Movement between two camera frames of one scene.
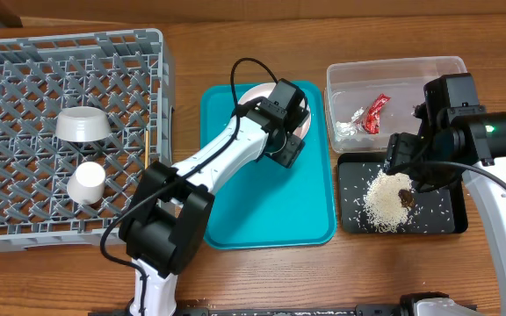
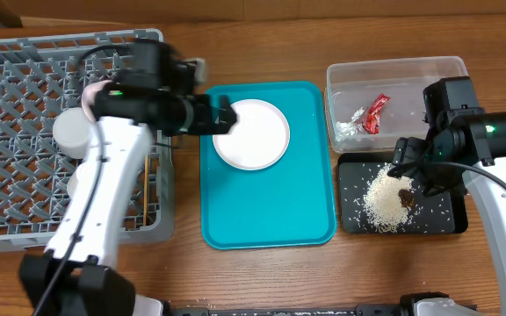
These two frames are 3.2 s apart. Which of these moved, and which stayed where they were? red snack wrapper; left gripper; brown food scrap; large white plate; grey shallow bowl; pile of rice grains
Moved: left gripper; large white plate
Stayed: red snack wrapper; brown food scrap; grey shallow bowl; pile of rice grains
